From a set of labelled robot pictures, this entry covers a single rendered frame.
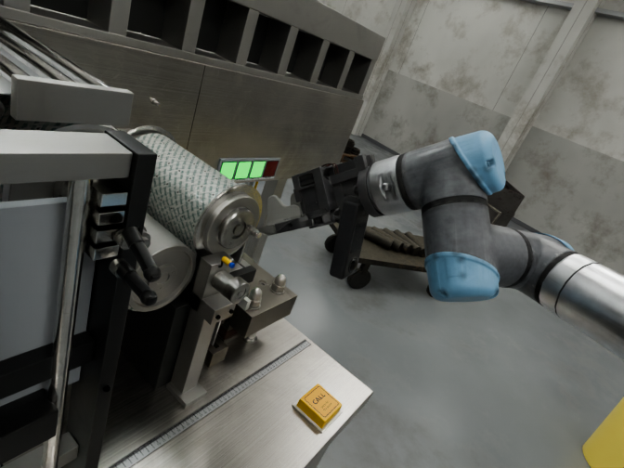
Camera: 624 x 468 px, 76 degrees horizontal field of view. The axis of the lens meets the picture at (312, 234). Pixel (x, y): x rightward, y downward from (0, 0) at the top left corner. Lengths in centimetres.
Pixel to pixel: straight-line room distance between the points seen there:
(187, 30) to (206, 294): 53
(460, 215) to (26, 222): 40
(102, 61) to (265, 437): 74
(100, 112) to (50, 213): 12
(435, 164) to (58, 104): 38
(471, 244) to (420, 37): 932
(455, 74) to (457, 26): 93
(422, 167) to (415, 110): 881
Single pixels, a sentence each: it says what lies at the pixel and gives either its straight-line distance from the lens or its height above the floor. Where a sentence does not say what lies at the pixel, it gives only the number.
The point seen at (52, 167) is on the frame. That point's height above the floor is 143.
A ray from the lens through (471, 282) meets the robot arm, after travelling 45.
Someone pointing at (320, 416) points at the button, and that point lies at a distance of 89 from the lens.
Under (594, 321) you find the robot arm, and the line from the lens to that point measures 51.
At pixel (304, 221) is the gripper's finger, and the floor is 134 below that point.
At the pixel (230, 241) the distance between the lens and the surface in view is 68.
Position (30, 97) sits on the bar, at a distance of 42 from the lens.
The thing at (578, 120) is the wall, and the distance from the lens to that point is 801.
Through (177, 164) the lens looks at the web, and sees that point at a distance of 73.
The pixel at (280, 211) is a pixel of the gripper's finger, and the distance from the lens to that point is 61.
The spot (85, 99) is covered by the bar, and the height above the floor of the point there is 145.
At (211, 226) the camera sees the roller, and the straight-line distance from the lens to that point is 64.
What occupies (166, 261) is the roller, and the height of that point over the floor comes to 120.
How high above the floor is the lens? 156
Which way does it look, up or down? 24 degrees down
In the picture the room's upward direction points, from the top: 22 degrees clockwise
